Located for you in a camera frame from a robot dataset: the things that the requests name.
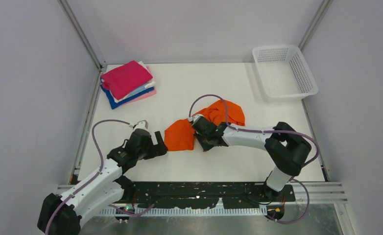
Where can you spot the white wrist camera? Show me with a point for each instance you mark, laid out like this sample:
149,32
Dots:
143,124
194,118

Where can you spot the white plastic basket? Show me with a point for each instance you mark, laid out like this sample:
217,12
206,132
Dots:
283,73

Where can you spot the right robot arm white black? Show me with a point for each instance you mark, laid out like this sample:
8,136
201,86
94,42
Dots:
288,149

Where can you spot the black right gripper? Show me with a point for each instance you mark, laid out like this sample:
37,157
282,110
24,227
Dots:
203,130

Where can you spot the aluminium frame rail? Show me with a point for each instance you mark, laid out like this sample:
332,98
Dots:
80,32

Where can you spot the white slotted cable duct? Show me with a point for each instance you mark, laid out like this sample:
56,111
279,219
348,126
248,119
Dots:
216,211

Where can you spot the orange t shirt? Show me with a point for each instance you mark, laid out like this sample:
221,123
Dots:
179,136

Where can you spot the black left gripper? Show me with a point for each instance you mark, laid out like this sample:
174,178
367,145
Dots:
153,148

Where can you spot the folded pink t shirt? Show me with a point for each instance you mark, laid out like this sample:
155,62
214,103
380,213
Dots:
147,93

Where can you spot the folded magenta t shirt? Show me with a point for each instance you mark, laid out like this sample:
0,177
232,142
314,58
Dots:
125,79

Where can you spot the folded light blue t shirt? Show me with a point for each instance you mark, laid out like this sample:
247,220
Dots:
137,90

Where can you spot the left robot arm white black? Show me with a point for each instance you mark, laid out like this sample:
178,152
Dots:
68,212

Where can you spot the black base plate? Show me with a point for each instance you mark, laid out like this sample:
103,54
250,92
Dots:
203,195

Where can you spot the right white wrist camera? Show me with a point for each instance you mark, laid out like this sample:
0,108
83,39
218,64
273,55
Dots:
194,118

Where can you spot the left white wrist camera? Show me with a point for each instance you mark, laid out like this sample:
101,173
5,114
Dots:
143,124

